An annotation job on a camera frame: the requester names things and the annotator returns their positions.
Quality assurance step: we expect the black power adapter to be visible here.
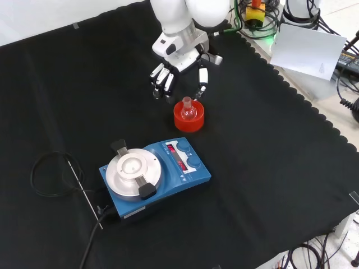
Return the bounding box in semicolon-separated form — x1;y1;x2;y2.
335;49;359;71

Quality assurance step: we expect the black bench cloth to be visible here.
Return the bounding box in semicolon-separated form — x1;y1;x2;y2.
0;0;359;269

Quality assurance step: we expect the thin metal probe rod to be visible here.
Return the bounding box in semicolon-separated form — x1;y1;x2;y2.
67;160;103;230

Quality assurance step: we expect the red flask ring stand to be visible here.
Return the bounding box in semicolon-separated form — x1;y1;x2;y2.
173;100;205;133

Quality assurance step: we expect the clear round-bottom flask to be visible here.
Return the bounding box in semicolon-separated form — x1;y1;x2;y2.
181;96;197;122

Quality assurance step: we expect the heater with blue base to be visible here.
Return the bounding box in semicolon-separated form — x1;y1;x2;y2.
98;136;213;225

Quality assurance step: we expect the black cable bundle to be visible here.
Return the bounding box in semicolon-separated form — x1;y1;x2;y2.
276;224;359;269

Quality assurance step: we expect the yellow stop button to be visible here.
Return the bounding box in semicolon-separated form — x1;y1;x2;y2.
245;0;266;28

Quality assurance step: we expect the black adapter cable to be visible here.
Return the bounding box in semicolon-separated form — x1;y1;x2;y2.
335;69;359;124

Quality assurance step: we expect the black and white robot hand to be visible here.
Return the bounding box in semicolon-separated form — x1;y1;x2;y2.
148;33;210;104

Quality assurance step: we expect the thin black probe cable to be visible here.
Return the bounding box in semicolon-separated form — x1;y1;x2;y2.
30;150;98;197

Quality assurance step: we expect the black heater power cable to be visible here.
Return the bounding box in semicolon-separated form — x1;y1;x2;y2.
80;206;116;269

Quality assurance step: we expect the pale board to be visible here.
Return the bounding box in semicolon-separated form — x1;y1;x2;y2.
270;23;348;82

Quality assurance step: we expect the green base cable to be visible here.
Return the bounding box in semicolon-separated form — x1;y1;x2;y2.
233;0;279;40

